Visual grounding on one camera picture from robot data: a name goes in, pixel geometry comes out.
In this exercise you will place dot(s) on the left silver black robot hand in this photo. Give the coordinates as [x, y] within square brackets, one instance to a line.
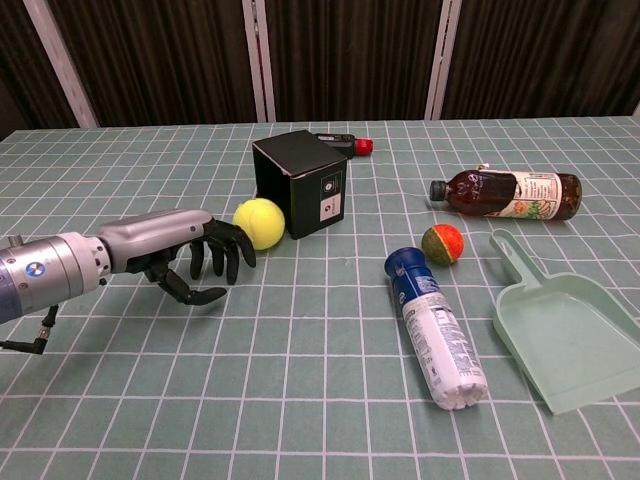
[165, 237]

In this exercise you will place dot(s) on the yellow tennis ball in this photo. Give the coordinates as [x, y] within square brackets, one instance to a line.
[258, 224]

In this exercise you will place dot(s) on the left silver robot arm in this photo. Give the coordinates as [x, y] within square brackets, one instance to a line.
[50, 272]

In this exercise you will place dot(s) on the black cardboard box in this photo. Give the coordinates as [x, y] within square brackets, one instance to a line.
[310, 185]

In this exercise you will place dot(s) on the green grid cutting mat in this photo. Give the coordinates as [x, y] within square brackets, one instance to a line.
[250, 375]

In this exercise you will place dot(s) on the orange and green ball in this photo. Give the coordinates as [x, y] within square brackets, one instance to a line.
[442, 243]

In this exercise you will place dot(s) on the black bottle with red cap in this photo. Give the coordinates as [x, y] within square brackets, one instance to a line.
[345, 144]

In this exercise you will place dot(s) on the dark brown curtain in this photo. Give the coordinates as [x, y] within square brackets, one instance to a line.
[350, 55]

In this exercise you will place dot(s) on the white can with blue cap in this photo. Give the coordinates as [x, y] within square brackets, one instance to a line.
[435, 325]

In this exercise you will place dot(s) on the brown bottle with label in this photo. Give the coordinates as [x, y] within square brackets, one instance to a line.
[515, 194]

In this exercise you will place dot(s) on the light green plastic dustpan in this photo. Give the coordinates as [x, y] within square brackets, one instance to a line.
[565, 325]

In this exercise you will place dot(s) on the white vertical frame post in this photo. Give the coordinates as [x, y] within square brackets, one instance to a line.
[442, 60]
[260, 60]
[60, 60]

